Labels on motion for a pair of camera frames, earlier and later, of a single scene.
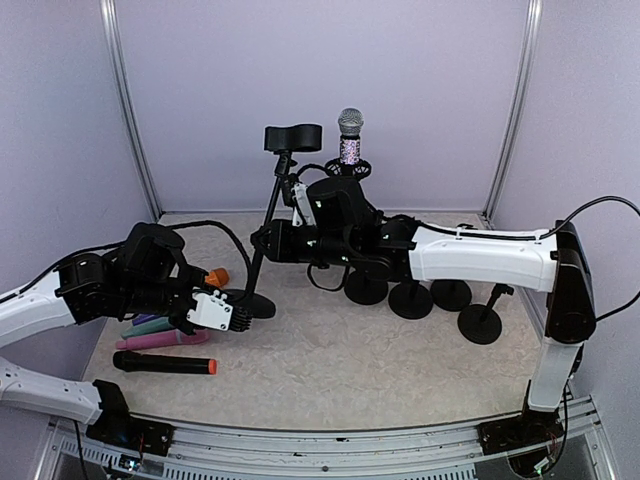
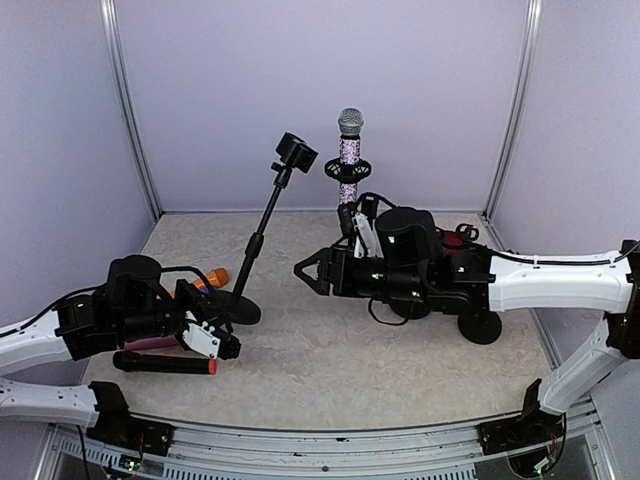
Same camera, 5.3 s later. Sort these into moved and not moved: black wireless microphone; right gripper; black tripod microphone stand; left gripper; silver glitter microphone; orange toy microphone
Moved: left gripper; right gripper
Not moved: black tripod microphone stand; silver glitter microphone; orange toy microphone; black wireless microphone
